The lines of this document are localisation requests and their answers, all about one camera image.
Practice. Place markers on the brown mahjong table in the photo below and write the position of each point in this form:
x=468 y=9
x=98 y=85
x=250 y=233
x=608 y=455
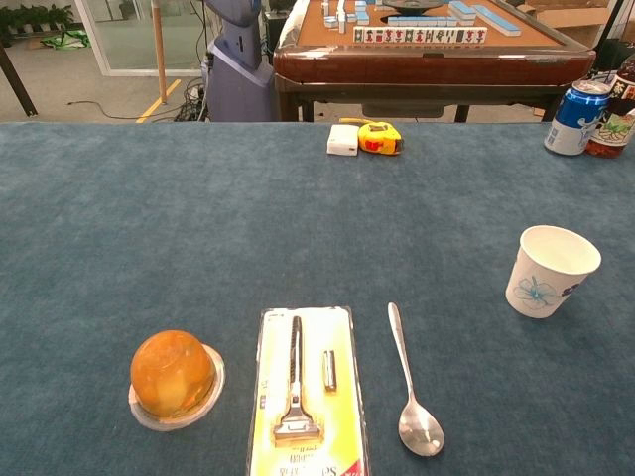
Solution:
x=426 y=64

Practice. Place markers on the orange jelly cup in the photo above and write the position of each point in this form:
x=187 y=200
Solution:
x=171 y=374

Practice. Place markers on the scattered blue-backed mahjong tiles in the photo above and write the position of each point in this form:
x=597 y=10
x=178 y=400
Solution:
x=342 y=15

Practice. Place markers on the purple grey robot base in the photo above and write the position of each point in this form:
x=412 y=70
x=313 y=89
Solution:
x=238 y=69

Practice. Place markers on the dark tea bottle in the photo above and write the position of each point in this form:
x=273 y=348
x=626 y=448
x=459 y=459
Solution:
x=617 y=119

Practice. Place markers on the white rectangular charger box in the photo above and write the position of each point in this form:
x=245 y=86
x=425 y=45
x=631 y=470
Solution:
x=342 y=140

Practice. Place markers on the razor in yellow blister pack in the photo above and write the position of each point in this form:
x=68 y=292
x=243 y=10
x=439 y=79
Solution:
x=302 y=396

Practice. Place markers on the green potted plants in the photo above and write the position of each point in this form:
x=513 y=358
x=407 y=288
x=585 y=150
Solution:
x=35 y=17

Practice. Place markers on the white floral paper cup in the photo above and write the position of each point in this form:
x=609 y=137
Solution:
x=541 y=292

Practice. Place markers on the blue drink can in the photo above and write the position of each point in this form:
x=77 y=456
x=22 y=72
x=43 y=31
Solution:
x=575 y=121

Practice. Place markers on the yellow tape measure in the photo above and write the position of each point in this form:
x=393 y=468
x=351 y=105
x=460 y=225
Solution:
x=379 y=139

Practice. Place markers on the cardboard box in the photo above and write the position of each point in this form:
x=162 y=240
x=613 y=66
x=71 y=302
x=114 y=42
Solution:
x=570 y=20

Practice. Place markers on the stainless steel spoon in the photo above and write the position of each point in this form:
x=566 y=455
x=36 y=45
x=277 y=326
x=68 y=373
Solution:
x=420 y=431

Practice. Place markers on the double blue-backed tile stack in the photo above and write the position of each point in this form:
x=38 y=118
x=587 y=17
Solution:
x=462 y=10

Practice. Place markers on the glass door frame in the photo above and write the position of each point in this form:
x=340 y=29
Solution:
x=99 y=54

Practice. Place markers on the wooden pole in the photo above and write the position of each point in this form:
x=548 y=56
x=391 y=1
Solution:
x=159 y=49

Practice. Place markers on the black slanted table leg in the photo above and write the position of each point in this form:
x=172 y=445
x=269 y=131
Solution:
x=16 y=79

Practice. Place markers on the short blue-backed mahjong tile row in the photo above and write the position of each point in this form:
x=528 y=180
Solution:
x=421 y=21

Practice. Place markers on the green bag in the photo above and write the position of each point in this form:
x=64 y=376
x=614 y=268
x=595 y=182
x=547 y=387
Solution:
x=67 y=39

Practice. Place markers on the face-up mahjong tile row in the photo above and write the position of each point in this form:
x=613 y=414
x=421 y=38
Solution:
x=419 y=35

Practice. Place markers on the long blue-backed mahjong tile row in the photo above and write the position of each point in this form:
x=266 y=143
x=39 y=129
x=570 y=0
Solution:
x=498 y=21

